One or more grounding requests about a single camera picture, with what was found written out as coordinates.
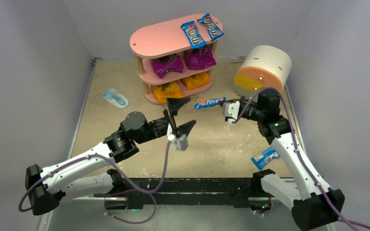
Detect orange gummy candy bag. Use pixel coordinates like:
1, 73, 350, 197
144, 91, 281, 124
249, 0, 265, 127
151, 81, 183, 103
182, 72, 211, 90

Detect blue m&m's candy pack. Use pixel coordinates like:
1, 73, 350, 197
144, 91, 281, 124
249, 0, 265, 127
194, 97, 226, 110
197, 13, 224, 42
181, 21, 207, 49

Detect purple grape candy bag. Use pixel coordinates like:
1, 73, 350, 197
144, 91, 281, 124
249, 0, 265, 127
184, 45, 216, 70
151, 54, 184, 79

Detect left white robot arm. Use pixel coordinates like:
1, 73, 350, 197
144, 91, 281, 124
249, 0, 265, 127
18, 97, 196, 216

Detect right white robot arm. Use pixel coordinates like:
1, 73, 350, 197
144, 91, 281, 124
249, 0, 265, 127
219, 87, 345, 231

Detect pink three-tier shelf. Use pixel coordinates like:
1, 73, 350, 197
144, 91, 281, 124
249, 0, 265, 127
130, 13, 214, 104

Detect white round drawer cabinet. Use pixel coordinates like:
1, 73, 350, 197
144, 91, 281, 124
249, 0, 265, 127
234, 45, 292, 98

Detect light blue blister package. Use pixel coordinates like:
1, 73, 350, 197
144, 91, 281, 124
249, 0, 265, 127
102, 89, 129, 109

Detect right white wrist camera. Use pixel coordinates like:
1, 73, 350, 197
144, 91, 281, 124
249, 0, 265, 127
222, 101, 240, 124

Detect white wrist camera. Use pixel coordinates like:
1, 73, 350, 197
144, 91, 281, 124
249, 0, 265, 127
222, 101, 240, 124
167, 124, 188, 151

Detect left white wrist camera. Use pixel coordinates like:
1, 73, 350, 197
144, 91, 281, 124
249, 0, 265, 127
167, 124, 188, 151

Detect black metal base rail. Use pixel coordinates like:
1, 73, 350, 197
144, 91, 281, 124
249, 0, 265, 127
46, 177, 301, 211

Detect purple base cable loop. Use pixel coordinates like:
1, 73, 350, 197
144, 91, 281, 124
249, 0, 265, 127
103, 188, 157, 225

